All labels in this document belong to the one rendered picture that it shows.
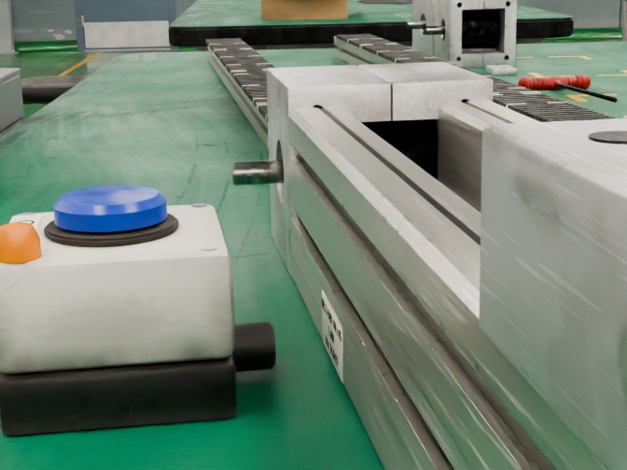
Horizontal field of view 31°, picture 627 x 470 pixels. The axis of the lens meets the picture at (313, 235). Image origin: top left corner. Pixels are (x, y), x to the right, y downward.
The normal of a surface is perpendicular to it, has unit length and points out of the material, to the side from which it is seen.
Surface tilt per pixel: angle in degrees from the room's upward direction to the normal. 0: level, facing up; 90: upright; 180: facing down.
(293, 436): 0
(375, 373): 90
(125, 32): 90
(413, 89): 90
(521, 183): 90
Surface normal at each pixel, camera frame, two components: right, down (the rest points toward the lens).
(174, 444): -0.02, -0.97
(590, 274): -0.99, 0.06
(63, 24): 0.04, 0.25
